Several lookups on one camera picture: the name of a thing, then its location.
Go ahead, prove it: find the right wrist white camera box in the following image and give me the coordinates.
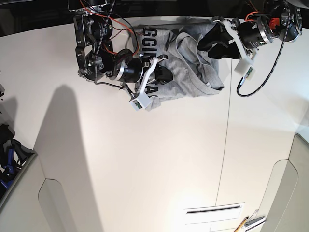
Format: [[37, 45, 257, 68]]
[[130, 92, 151, 111]]

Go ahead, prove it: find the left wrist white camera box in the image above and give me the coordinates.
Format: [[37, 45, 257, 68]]
[[234, 58, 256, 80]]

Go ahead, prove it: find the braided black camera cable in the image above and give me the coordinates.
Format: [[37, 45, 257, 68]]
[[236, 0, 292, 98]]

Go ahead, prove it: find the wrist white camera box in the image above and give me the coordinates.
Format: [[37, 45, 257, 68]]
[[234, 58, 256, 80], [130, 92, 151, 111]]

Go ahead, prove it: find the grey T-shirt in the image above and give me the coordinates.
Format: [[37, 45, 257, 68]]
[[135, 18, 224, 111]]

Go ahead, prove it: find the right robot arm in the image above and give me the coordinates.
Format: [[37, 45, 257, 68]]
[[68, 0, 173, 98]]

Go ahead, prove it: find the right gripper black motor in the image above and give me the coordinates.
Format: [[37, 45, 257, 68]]
[[115, 54, 173, 97]]

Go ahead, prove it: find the blue and black equipment pile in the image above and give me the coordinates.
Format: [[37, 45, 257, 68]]
[[0, 124, 35, 198]]

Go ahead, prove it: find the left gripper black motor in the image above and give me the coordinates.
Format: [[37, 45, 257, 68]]
[[197, 16, 275, 59]]

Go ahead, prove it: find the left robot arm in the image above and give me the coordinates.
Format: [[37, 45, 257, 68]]
[[197, 0, 302, 66]]

